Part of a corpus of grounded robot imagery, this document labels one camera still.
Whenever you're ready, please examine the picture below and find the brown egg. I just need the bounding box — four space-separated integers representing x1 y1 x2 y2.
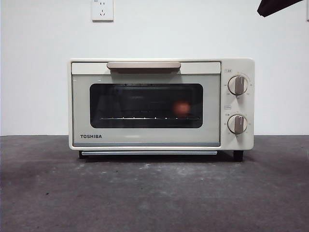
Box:
172 100 192 116

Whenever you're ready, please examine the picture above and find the cream glass oven door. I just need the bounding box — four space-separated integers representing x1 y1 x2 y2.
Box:
71 61 222 147

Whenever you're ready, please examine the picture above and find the cream Toshiba toaster oven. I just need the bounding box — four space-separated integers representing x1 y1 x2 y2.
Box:
67 58 255 161

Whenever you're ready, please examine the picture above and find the cream round oven knob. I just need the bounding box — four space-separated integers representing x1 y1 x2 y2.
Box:
228 75 249 96
227 114 248 134

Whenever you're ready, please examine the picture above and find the silver oven crumb tray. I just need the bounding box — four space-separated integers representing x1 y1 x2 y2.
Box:
81 151 218 156

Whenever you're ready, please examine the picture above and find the metal wire oven rack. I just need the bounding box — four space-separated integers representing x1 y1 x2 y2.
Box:
100 116 201 120

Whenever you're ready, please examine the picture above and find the white wall socket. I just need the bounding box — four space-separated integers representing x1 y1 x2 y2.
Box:
92 0 114 23

